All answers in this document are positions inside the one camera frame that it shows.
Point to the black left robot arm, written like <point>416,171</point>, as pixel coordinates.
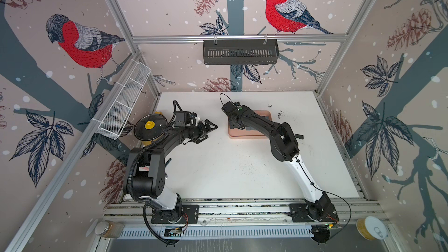
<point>145,176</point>

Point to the glass jar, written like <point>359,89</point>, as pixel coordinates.
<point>109,229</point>

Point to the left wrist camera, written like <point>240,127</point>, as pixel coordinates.
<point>184,119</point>

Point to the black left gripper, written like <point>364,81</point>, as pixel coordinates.
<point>202,132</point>

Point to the pink plastic storage tray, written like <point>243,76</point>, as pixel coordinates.
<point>249,132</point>

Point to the yellow tape roll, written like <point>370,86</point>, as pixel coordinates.
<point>371,228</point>

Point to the black hanging wire basket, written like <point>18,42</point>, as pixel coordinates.
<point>240,52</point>

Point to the yellow electric cooking pot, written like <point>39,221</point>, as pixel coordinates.
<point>150,128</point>

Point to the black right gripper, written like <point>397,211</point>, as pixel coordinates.
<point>232,125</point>

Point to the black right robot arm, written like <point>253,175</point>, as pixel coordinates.
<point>284,148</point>

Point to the white wire mesh shelf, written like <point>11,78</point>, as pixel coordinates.
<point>113,123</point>

